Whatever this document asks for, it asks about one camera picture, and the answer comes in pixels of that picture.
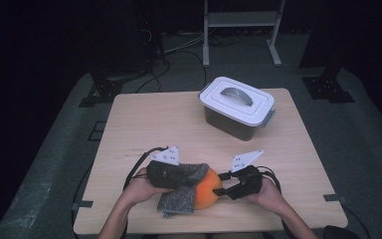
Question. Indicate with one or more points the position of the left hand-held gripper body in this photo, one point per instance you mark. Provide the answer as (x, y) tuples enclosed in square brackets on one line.
[(162, 174)]

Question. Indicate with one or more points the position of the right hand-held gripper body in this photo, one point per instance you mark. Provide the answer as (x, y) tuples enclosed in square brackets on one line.
[(248, 182)]

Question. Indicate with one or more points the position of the orange plush toy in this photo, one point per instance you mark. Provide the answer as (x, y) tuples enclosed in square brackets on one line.
[(209, 192)]

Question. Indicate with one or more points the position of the grey fuzzy cloth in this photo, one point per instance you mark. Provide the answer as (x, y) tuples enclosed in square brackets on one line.
[(177, 202)]

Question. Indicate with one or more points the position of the clear plastic storage box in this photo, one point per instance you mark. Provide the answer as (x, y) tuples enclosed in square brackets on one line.
[(229, 127)]

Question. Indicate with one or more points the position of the person's right hand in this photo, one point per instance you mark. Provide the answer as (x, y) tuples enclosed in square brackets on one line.
[(268, 197)]

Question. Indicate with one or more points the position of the person's left hand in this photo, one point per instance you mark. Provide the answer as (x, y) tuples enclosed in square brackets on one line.
[(139, 191)]

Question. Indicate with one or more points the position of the grey tape strip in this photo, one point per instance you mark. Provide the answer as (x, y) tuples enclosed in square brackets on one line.
[(335, 198), (83, 204)]

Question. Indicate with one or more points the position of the black stand base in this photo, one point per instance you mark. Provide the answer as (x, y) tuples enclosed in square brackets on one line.
[(107, 88), (326, 88)]

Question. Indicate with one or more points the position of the dark rounded object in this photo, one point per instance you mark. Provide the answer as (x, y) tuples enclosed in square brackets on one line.
[(340, 232)]

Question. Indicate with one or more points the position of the white metal stand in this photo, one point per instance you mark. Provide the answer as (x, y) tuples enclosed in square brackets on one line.
[(242, 19)]

